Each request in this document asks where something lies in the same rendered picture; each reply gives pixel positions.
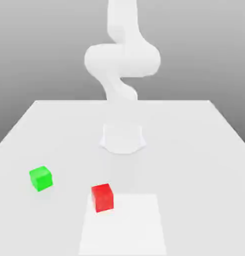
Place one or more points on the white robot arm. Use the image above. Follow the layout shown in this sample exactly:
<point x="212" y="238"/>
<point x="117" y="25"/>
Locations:
<point x="122" y="60"/>

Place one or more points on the small green cube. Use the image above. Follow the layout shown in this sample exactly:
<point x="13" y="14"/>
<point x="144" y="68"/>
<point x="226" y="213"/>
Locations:
<point x="41" y="178"/>

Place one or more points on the small red cube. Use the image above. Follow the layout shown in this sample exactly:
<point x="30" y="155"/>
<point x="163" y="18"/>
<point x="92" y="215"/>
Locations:
<point x="102" y="198"/>

